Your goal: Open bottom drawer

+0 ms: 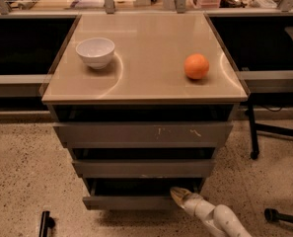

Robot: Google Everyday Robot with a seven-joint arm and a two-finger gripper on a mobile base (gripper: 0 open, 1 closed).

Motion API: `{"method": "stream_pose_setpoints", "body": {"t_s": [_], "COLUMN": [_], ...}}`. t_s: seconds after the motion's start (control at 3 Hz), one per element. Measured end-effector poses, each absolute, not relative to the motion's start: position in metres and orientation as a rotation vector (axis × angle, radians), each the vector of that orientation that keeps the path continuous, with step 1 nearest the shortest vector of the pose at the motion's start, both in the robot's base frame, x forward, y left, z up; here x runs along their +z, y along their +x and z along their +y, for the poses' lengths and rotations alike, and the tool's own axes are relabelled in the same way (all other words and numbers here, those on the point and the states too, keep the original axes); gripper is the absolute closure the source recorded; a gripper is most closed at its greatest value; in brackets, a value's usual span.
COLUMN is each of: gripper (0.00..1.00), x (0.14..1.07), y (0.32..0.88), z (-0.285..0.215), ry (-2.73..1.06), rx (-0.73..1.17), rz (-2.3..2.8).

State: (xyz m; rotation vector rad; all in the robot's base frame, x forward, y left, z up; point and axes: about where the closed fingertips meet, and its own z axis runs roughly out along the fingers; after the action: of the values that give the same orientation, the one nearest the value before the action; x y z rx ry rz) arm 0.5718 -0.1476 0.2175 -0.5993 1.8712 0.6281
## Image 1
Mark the grey middle drawer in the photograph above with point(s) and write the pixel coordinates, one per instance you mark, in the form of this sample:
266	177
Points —
184	168

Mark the grey bottom drawer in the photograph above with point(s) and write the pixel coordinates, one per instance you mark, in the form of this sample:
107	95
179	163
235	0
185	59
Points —
136	194

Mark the black stand leg with caster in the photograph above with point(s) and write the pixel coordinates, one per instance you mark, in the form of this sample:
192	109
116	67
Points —
256	127

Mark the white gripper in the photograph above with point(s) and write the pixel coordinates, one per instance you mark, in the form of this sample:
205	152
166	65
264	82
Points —
192	201

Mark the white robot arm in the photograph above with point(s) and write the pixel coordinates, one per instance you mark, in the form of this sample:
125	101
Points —
220	220

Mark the grey top drawer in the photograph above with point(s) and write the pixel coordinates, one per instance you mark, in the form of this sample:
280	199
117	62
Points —
143	134

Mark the grey drawer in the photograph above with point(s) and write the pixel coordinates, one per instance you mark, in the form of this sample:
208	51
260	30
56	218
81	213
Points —
136	194
184	168
143	134

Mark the grey drawer cabinet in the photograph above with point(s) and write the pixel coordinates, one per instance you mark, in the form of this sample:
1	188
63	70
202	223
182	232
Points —
145	80

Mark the black chair leg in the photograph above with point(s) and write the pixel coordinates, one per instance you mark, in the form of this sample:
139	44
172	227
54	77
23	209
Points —
273	215

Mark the white bowl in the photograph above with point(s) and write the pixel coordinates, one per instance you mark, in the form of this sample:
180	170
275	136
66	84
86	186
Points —
96	53

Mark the orange fruit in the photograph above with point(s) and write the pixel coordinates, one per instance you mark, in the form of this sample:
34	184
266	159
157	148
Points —
196	66

